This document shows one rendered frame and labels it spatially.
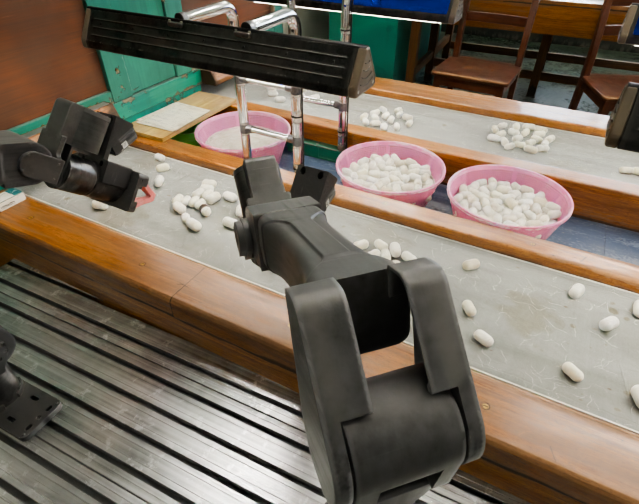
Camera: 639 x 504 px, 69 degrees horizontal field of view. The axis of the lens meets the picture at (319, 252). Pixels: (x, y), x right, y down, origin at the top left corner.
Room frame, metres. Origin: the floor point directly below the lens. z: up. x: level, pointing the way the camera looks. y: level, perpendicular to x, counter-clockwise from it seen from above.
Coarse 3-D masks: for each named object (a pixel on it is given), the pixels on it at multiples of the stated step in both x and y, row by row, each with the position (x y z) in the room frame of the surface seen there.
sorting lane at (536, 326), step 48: (48, 192) 0.93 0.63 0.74; (192, 192) 0.93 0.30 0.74; (144, 240) 0.74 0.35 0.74; (192, 240) 0.75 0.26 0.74; (384, 240) 0.75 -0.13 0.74; (432, 240) 0.75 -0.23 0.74; (480, 288) 0.60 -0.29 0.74; (528, 288) 0.60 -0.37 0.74; (528, 336) 0.49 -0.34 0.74; (576, 336) 0.49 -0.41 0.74; (624, 336) 0.49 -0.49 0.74; (528, 384) 0.40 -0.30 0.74; (576, 384) 0.40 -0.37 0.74; (624, 384) 0.40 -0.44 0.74
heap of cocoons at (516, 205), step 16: (464, 192) 0.93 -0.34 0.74; (480, 192) 0.93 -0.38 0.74; (496, 192) 0.93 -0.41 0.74; (512, 192) 0.93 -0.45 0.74; (528, 192) 0.94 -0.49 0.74; (480, 208) 0.87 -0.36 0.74; (496, 208) 0.86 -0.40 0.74; (512, 208) 0.88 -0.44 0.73; (528, 208) 0.87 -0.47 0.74; (544, 208) 0.88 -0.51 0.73; (560, 208) 0.86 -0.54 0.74; (512, 224) 0.80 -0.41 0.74; (528, 224) 0.80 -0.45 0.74; (544, 224) 0.80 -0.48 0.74
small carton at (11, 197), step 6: (6, 192) 0.86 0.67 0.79; (12, 192) 0.86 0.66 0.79; (18, 192) 0.86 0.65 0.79; (0, 198) 0.83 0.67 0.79; (6, 198) 0.83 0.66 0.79; (12, 198) 0.84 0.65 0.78; (18, 198) 0.85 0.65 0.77; (24, 198) 0.86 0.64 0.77; (0, 204) 0.82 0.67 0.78; (6, 204) 0.83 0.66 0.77; (12, 204) 0.84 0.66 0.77; (0, 210) 0.81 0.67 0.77
